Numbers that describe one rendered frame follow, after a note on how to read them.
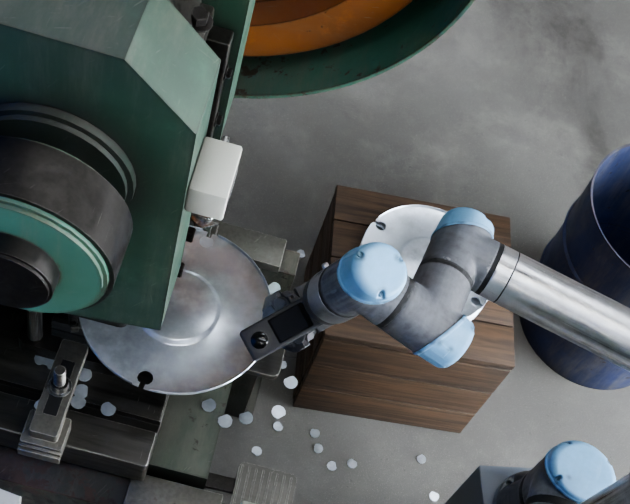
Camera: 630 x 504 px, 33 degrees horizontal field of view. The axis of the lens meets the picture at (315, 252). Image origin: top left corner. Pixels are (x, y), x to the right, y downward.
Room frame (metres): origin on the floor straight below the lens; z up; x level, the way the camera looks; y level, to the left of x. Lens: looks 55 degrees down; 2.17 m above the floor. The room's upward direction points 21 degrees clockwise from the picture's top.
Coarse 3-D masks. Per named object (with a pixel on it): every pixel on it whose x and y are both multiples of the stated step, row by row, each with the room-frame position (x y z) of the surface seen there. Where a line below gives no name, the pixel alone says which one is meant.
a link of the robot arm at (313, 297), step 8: (328, 264) 0.78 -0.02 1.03; (320, 272) 0.77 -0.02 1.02; (312, 280) 0.76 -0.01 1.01; (312, 288) 0.75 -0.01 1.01; (312, 296) 0.74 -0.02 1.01; (312, 304) 0.73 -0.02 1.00; (320, 304) 0.73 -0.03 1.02; (320, 312) 0.73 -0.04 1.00; (328, 312) 0.72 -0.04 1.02; (328, 320) 0.73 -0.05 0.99; (336, 320) 0.73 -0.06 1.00; (344, 320) 0.73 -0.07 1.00
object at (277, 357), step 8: (280, 352) 0.77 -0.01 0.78; (264, 360) 0.75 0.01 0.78; (272, 360) 0.76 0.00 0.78; (280, 360) 0.76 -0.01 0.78; (256, 368) 0.73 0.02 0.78; (264, 368) 0.74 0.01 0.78; (272, 368) 0.74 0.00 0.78; (280, 368) 0.75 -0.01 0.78; (264, 376) 0.73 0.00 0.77; (272, 376) 0.73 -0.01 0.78
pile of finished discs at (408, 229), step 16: (400, 208) 1.42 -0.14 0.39; (416, 208) 1.44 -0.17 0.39; (432, 208) 1.46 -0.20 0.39; (384, 224) 1.38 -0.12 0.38; (400, 224) 1.38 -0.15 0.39; (416, 224) 1.40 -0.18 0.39; (432, 224) 1.42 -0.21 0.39; (368, 240) 1.32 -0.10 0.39; (384, 240) 1.33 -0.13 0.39; (400, 240) 1.35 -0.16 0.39; (416, 240) 1.36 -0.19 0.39; (416, 256) 1.32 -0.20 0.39; (480, 304) 1.28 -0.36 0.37
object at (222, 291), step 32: (192, 256) 0.87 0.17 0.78; (224, 256) 0.89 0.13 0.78; (192, 288) 0.82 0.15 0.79; (224, 288) 0.84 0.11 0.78; (256, 288) 0.86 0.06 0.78; (192, 320) 0.76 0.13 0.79; (224, 320) 0.79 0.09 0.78; (256, 320) 0.81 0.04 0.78; (96, 352) 0.66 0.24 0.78; (128, 352) 0.68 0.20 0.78; (160, 352) 0.70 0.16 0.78; (192, 352) 0.72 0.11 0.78; (224, 352) 0.74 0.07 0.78; (160, 384) 0.65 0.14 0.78; (192, 384) 0.67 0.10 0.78; (224, 384) 0.69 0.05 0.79
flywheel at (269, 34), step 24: (264, 0) 1.14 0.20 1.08; (288, 0) 1.14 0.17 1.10; (312, 0) 1.14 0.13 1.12; (336, 0) 1.13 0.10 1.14; (360, 0) 1.12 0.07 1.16; (384, 0) 1.13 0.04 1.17; (408, 0) 1.13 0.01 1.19; (264, 24) 1.11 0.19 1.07; (288, 24) 1.11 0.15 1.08; (312, 24) 1.12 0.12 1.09; (336, 24) 1.12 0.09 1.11; (360, 24) 1.13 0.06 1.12; (264, 48) 1.11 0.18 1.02; (288, 48) 1.11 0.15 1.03; (312, 48) 1.12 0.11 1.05
